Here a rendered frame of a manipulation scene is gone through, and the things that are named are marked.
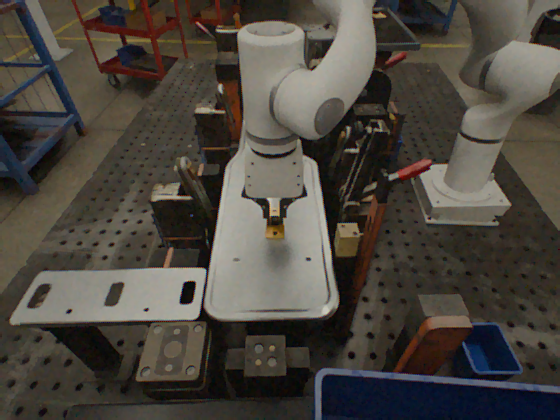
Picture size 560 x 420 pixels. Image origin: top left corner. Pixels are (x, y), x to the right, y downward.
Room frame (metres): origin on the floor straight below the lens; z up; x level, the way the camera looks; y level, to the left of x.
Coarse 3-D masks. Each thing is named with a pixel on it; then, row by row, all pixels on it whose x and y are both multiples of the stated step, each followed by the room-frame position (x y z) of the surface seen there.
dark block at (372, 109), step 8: (352, 104) 0.72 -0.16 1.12; (360, 104) 0.72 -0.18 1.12; (368, 104) 0.72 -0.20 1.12; (376, 104) 0.72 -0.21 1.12; (352, 112) 0.71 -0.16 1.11; (360, 112) 0.68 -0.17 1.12; (368, 112) 0.68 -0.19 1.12; (376, 112) 0.69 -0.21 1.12; (384, 112) 0.68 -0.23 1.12; (352, 120) 0.70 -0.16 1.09; (360, 120) 0.68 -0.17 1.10; (368, 120) 0.68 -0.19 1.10; (384, 120) 0.68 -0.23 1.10
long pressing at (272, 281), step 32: (224, 192) 0.56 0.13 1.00; (320, 192) 0.55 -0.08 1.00; (224, 224) 0.45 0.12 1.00; (256, 224) 0.45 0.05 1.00; (288, 224) 0.45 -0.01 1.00; (320, 224) 0.45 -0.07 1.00; (224, 256) 0.37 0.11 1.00; (256, 256) 0.37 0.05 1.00; (288, 256) 0.37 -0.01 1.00; (320, 256) 0.37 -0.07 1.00; (224, 288) 0.31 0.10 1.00; (256, 288) 0.31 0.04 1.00; (288, 288) 0.31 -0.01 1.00; (320, 288) 0.31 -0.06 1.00; (224, 320) 0.25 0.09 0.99; (256, 320) 0.25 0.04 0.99; (288, 320) 0.25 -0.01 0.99; (320, 320) 0.25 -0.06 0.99
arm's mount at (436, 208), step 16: (416, 176) 0.94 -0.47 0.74; (432, 176) 0.90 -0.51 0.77; (416, 192) 0.89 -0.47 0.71; (432, 192) 0.81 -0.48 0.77; (496, 192) 0.80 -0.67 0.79; (432, 208) 0.75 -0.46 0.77; (448, 208) 0.74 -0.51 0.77; (464, 208) 0.74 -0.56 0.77; (480, 208) 0.74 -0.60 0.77; (496, 208) 0.74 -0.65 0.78; (464, 224) 0.74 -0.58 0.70; (480, 224) 0.74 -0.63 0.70; (496, 224) 0.73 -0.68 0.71
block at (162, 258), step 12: (156, 252) 0.40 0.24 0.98; (168, 252) 0.40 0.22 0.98; (180, 252) 0.40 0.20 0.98; (192, 252) 0.40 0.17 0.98; (156, 264) 0.37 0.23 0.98; (168, 264) 0.37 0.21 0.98; (180, 264) 0.37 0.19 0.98; (192, 264) 0.37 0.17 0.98; (192, 288) 0.35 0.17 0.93; (180, 300) 0.34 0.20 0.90; (192, 300) 0.35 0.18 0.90; (204, 312) 0.36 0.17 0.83; (216, 324) 0.39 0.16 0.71; (216, 336) 0.36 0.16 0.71
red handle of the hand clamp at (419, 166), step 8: (424, 160) 0.46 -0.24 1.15; (408, 168) 0.46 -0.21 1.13; (416, 168) 0.45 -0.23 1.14; (424, 168) 0.45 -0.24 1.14; (392, 176) 0.46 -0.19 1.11; (400, 176) 0.45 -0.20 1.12; (408, 176) 0.45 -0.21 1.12; (376, 184) 0.46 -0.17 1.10; (392, 184) 0.45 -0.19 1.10; (368, 192) 0.45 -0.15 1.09
